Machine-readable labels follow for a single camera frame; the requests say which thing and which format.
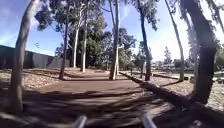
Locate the grey-trunked tree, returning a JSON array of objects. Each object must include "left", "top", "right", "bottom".
[{"left": 108, "top": 0, "right": 122, "bottom": 81}]

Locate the wood of dark green trees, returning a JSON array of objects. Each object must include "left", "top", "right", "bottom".
[{"left": 54, "top": 13, "right": 154, "bottom": 73}]

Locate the brown paved path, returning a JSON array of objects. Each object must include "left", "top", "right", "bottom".
[{"left": 0, "top": 68, "right": 204, "bottom": 128}]

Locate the pale-trunked tree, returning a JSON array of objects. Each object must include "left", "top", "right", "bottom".
[
  {"left": 8, "top": 0, "right": 41, "bottom": 113},
  {"left": 79, "top": 0, "right": 93, "bottom": 73},
  {"left": 71, "top": 0, "right": 88, "bottom": 69}
]

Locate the dark wooden kerb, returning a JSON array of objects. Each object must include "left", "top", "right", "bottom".
[{"left": 119, "top": 70, "right": 224, "bottom": 125}]

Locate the robot's own part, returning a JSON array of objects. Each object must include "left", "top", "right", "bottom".
[
  {"left": 141, "top": 114, "right": 158, "bottom": 128},
  {"left": 72, "top": 114, "right": 88, "bottom": 128}
]

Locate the thin leaning tree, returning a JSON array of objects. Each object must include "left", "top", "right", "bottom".
[{"left": 163, "top": 0, "right": 186, "bottom": 82}]

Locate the brown mulch ground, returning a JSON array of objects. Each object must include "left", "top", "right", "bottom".
[
  {"left": 133, "top": 71, "right": 224, "bottom": 112},
  {"left": 0, "top": 68, "right": 81, "bottom": 91}
]

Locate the thick dark-trunked tree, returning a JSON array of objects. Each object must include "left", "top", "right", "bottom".
[{"left": 179, "top": 0, "right": 224, "bottom": 105}]

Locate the dark grey wall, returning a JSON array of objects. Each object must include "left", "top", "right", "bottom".
[{"left": 0, "top": 44, "right": 71, "bottom": 70}]

